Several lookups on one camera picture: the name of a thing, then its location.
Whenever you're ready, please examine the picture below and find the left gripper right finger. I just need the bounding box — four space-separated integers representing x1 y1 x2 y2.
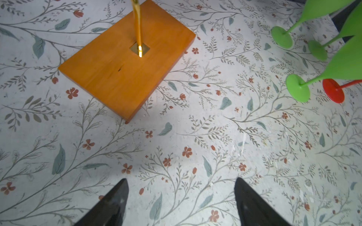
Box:
234 178 291 226

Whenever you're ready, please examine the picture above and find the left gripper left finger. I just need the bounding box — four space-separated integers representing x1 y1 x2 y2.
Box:
75 178 129 226

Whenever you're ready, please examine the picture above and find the red wine glass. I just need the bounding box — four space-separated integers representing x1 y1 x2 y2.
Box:
322 79 362 104

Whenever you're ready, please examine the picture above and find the gold wire wine glass rack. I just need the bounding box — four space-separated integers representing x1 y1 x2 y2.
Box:
59 1 196 121

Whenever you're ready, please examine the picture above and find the green wine glass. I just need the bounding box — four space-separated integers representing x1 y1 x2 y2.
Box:
308 2 362 61
286 35 362 103
271 0 353 49

